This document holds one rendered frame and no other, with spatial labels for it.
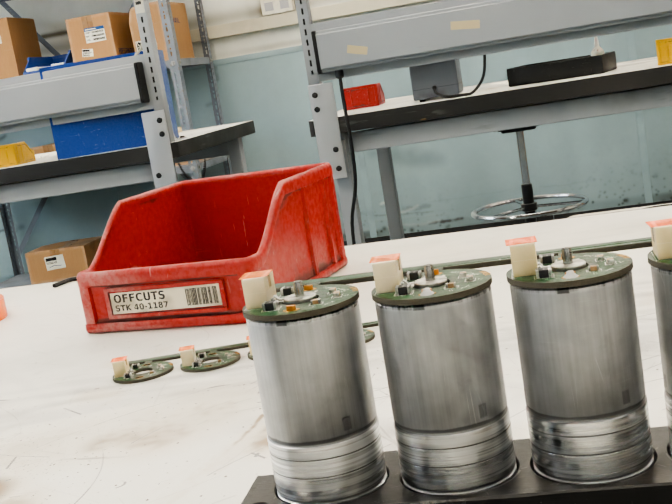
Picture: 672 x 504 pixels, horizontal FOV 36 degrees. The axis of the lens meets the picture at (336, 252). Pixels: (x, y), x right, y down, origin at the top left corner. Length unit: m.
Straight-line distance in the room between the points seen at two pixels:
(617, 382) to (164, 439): 0.18
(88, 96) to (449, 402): 2.52
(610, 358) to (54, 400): 0.27
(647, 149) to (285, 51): 1.64
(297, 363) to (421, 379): 0.03
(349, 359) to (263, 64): 4.54
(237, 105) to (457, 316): 4.60
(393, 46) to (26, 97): 0.96
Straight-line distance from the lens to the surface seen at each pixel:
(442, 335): 0.20
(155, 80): 2.67
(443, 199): 4.64
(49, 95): 2.75
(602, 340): 0.20
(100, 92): 2.69
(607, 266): 0.21
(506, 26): 2.44
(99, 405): 0.40
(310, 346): 0.21
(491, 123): 2.52
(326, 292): 0.22
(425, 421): 0.21
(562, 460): 0.21
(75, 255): 4.78
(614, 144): 4.59
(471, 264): 0.23
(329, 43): 2.50
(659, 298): 0.21
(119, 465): 0.33
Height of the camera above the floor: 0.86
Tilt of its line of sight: 10 degrees down
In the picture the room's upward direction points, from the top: 9 degrees counter-clockwise
